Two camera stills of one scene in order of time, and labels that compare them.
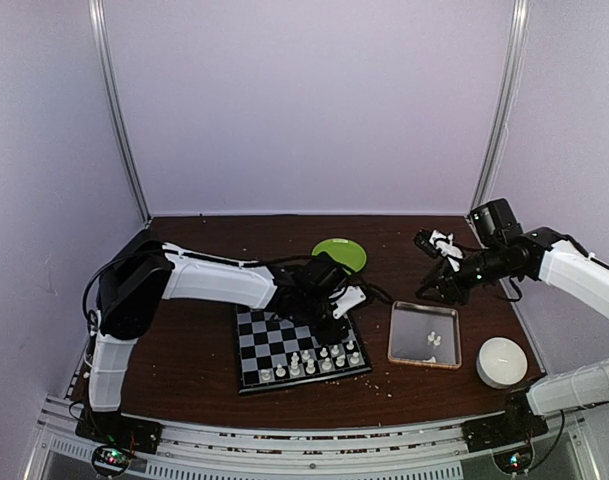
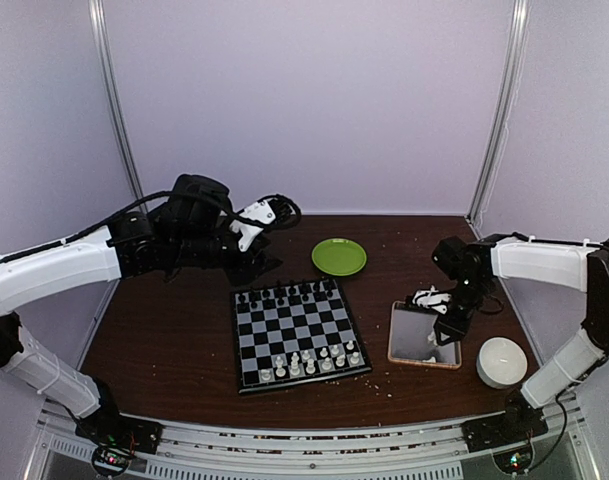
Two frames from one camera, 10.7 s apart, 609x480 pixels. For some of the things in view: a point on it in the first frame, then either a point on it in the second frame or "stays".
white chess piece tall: x=310 y=369 stays
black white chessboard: x=275 y=353 stays
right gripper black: x=449 y=284 to x=455 y=328
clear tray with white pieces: x=424 y=335 stays
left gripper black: x=335 y=333 to x=254 y=263
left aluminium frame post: x=105 y=61 stays
